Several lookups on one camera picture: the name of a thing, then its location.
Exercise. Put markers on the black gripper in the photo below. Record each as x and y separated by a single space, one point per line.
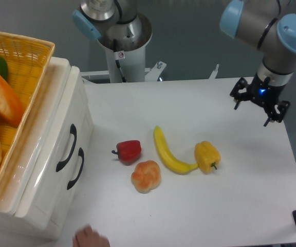
262 94

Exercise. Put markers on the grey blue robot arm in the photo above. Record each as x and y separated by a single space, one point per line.
260 24

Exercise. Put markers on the white drawer cabinet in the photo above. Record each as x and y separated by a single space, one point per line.
23 160

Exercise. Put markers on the person hand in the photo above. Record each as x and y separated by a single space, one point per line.
87 237

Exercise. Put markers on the yellow bell pepper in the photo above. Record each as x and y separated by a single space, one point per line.
207 156

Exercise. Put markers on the yellow banana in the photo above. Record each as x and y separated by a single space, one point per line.
166 156

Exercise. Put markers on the round knotted bread roll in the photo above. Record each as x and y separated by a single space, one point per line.
146 176

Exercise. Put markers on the red bell pepper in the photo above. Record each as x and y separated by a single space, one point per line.
128 151

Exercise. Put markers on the yellow woven basket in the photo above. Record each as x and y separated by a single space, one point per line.
27 60

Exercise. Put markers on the orange baguette bread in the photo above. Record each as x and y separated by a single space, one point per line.
11 108

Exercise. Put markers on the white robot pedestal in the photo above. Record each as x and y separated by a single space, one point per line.
125 48

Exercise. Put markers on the black lower drawer handle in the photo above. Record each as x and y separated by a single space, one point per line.
78 169

